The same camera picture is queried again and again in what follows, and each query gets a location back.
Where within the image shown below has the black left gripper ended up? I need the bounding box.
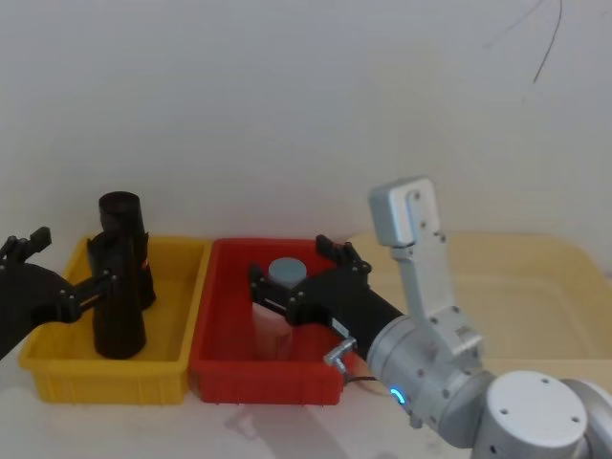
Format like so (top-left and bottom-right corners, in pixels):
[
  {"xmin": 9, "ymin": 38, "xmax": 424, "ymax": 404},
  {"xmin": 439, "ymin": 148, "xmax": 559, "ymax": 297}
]
[{"xmin": 0, "ymin": 226, "xmax": 119, "ymax": 361}]

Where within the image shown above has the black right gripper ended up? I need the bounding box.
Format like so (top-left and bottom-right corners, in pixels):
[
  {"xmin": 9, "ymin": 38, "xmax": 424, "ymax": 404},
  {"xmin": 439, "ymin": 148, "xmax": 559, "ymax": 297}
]
[{"xmin": 247, "ymin": 233, "xmax": 408, "ymax": 367}]

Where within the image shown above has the black plastic bottle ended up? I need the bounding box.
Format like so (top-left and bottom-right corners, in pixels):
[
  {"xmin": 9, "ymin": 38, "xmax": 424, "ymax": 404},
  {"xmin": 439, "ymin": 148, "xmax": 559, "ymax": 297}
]
[
  {"xmin": 88, "ymin": 231, "xmax": 148, "ymax": 361},
  {"xmin": 98, "ymin": 190, "xmax": 158, "ymax": 309}
]

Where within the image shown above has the red plastic bin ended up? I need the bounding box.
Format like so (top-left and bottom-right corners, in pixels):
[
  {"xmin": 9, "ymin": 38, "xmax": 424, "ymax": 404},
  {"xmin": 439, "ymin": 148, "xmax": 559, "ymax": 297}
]
[{"xmin": 189, "ymin": 237, "xmax": 348, "ymax": 407}]

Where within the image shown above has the yellow plastic bin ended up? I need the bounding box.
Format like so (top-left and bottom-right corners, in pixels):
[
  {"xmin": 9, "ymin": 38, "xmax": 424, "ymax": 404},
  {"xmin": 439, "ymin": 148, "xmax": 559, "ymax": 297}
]
[{"xmin": 17, "ymin": 233, "xmax": 214, "ymax": 407}]

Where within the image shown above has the white table cloth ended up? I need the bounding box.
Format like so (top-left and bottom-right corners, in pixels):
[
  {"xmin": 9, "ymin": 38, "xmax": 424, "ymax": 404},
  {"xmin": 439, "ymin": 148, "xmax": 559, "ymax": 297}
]
[{"xmin": 0, "ymin": 352, "xmax": 479, "ymax": 459}]

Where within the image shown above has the cream plastic tray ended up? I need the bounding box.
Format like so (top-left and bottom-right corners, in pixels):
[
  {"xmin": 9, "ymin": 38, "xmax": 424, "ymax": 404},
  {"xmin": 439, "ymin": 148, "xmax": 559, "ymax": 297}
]
[{"xmin": 343, "ymin": 230, "xmax": 612, "ymax": 365}]

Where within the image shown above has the thin dark cable silver plug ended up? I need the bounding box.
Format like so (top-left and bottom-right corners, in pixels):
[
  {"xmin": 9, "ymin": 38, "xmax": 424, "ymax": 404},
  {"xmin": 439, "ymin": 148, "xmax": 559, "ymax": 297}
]
[{"xmin": 323, "ymin": 336, "xmax": 384, "ymax": 384}]

